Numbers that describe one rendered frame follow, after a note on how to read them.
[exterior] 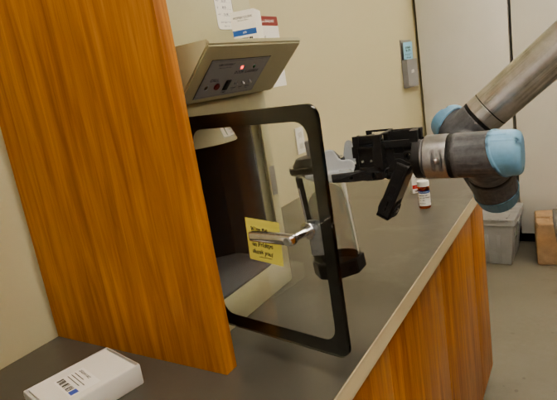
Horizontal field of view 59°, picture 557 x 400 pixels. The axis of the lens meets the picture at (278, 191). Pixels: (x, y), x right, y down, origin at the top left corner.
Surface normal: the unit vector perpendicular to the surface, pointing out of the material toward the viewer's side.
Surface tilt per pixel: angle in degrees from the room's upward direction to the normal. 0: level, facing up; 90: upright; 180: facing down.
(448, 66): 90
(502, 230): 96
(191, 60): 90
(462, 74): 90
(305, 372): 0
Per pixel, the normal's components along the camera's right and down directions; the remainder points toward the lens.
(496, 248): -0.52, 0.36
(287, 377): -0.15, -0.96
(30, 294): 0.85, -0.01
